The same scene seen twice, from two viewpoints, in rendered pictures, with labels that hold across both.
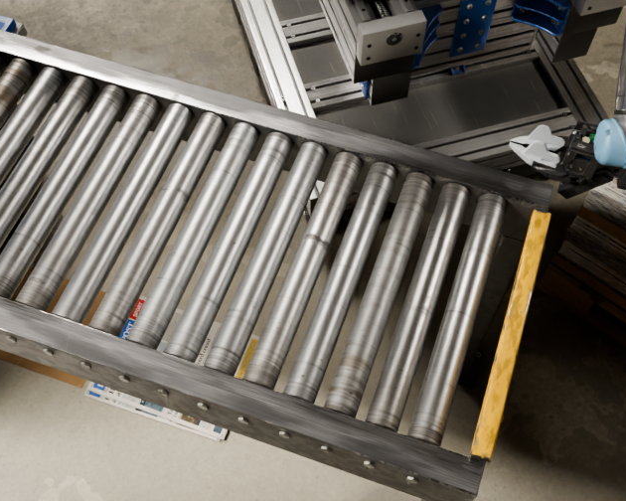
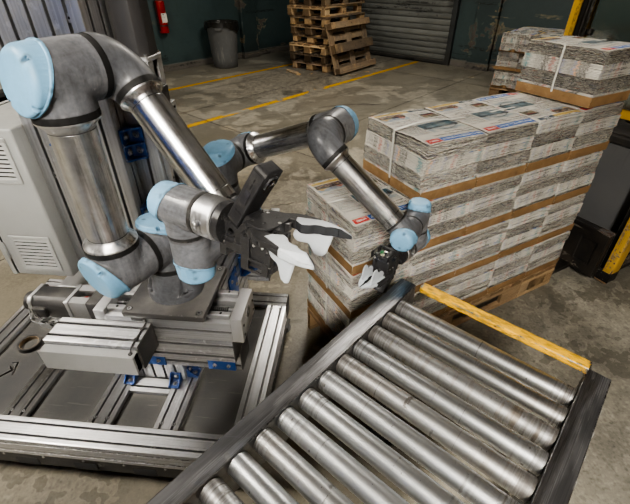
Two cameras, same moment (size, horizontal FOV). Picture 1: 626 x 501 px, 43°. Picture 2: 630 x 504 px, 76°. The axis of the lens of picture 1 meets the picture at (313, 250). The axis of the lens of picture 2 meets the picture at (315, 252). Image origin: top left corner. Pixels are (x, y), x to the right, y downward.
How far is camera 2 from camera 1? 93 cm
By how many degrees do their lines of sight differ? 49
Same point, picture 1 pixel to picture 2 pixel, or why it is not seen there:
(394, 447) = (584, 410)
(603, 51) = not seen: hidden behind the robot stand
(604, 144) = (408, 238)
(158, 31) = not seen: outside the picture
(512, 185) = (396, 292)
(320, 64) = (143, 411)
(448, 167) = (374, 313)
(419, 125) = (232, 374)
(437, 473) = (600, 393)
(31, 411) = not seen: outside the picture
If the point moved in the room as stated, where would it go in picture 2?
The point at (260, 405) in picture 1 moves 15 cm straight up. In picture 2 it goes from (558, 487) to (591, 441)
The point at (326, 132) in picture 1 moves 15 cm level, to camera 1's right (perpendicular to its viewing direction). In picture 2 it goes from (319, 362) to (340, 320)
